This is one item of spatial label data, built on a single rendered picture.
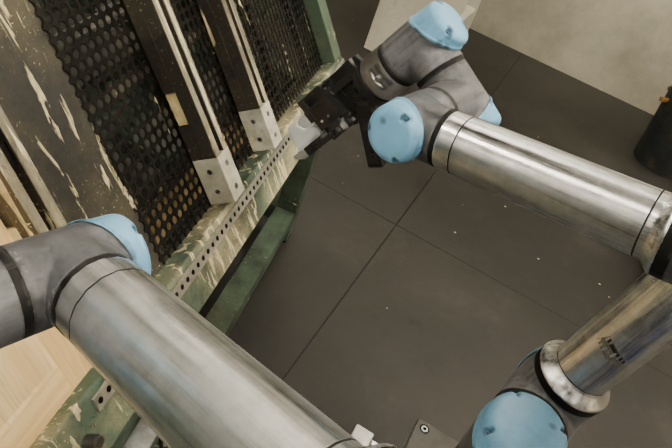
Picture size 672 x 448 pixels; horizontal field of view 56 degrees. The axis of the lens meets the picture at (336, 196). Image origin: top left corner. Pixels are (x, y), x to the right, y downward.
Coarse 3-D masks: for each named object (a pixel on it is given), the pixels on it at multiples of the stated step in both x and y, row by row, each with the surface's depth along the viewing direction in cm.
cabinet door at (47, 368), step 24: (0, 240) 99; (48, 336) 106; (0, 360) 98; (24, 360) 102; (48, 360) 106; (72, 360) 110; (0, 384) 97; (24, 384) 101; (48, 384) 105; (72, 384) 110; (0, 408) 97; (24, 408) 101; (48, 408) 105; (0, 432) 96; (24, 432) 100
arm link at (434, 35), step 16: (416, 16) 87; (432, 16) 85; (448, 16) 86; (400, 32) 89; (416, 32) 86; (432, 32) 85; (448, 32) 85; (464, 32) 87; (384, 48) 91; (400, 48) 88; (416, 48) 87; (432, 48) 86; (448, 48) 86; (384, 64) 90; (400, 64) 89; (416, 64) 88; (432, 64) 87; (400, 80) 91; (416, 80) 90
